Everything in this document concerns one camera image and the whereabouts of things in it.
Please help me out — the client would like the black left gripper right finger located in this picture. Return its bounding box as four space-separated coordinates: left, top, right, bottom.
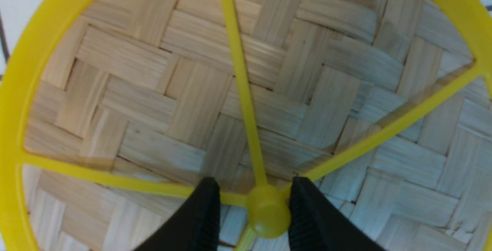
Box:
288 177 383 251

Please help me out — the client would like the yellow bamboo steamer lid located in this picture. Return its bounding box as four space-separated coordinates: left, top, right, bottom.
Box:
1 0 491 251

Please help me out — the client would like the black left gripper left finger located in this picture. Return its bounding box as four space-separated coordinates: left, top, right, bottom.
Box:
135 177 221 251

